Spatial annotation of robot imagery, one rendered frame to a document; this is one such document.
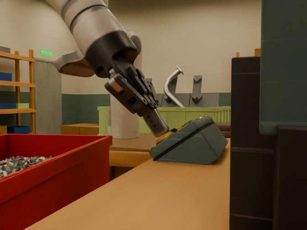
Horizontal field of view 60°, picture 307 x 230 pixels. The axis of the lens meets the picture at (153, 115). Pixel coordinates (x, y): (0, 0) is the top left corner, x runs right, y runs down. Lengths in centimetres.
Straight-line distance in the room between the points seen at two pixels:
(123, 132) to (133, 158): 14
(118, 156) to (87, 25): 40
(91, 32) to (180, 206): 28
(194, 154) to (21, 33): 735
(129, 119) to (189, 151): 48
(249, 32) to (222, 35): 67
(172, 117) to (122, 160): 55
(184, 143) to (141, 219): 18
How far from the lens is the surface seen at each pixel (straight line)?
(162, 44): 797
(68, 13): 44
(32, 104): 677
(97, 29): 40
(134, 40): 83
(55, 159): 31
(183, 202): 23
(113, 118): 84
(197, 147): 36
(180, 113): 120
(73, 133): 631
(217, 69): 750
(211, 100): 145
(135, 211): 21
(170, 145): 36
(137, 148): 72
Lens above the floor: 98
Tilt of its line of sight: 3 degrees down
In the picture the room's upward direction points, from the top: straight up
